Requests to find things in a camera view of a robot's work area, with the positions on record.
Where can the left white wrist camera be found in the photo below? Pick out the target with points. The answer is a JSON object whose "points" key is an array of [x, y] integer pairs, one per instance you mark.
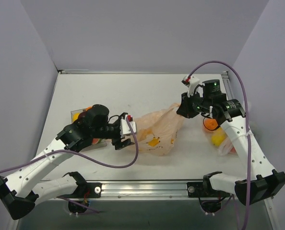
{"points": [[127, 126]]}

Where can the yellow fake lemon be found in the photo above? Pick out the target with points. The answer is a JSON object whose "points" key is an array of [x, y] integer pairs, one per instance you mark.
{"points": [[75, 117]]}

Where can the orange plastic shopping bag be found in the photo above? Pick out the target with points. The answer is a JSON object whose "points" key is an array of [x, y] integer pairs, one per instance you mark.
{"points": [[157, 131]]}

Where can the fake watermelon slice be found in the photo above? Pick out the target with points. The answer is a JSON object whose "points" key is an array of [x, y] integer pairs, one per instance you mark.
{"points": [[96, 141]]}

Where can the aluminium front rail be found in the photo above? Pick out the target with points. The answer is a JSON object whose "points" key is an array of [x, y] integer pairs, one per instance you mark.
{"points": [[113, 190]]}

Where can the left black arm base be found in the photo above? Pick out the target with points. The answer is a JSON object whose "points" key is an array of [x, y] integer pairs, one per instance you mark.
{"points": [[79, 202]]}

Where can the aluminium right side rail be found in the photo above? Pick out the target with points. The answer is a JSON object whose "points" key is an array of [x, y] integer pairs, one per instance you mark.
{"points": [[227, 85]]}

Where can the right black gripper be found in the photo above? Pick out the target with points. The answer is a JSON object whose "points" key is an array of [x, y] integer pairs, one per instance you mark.
{"points": [[185, 105]]}

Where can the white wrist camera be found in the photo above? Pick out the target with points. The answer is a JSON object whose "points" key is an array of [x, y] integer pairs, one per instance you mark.
{"points": [[191, 82], [127, 126]]}

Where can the aluminium rail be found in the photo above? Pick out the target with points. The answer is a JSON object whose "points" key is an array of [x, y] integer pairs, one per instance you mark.
{"points": [[227, 85], [113, 190]]}

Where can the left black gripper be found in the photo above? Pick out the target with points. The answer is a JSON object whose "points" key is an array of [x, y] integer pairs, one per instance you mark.
{"points": [[119, 132]]}

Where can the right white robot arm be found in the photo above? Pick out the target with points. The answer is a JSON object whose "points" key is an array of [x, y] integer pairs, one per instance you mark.
{"points": [[207, 99]]}

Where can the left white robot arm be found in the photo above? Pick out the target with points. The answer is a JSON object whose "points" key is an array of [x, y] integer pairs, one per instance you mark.
{"points": [[23, 189]]}

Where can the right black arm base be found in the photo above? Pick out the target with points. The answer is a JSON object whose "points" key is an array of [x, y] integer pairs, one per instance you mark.
{"points": [[210, 201]]}

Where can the clear bag of fruits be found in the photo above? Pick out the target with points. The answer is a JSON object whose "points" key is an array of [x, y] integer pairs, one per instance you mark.
{"points": [[219, 136]]}

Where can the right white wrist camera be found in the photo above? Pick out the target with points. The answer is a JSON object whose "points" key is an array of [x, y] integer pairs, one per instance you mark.
{"points": [[191, 82]]}

